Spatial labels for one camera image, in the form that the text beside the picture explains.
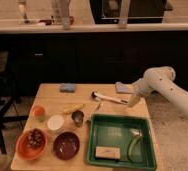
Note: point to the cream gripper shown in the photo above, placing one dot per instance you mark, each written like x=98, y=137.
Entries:
x=134, y=99

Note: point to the white handled dish brush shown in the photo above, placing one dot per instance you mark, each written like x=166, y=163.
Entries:
x=99, y=96

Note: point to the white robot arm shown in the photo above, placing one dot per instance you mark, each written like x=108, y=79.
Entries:
x=160, y=79

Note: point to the green plastic tray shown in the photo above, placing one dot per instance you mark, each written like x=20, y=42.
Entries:
x=118, y=131

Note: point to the green banana-shaped toy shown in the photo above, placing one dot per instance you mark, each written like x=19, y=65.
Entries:
x=132, y=144

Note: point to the metal spoon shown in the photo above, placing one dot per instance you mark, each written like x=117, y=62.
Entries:
x=95, y=110

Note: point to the metal cup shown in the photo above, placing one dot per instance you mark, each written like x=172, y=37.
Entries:
x=78, y=117

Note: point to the blue sponge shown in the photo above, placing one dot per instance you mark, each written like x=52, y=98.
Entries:
x=67, y=87

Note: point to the dark red bowl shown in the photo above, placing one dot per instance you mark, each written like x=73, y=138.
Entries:
x=66, y=146

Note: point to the orange topped small cup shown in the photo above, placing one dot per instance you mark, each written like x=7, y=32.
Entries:
x=38, y=112

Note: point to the dark cabinet counter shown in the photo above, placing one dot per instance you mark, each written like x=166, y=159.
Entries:
x=92, y=57

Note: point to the orange bowl with food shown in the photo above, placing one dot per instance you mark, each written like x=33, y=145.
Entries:
x=31, y=144

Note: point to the black office chair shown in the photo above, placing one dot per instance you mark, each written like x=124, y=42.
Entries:
x=0, y=100

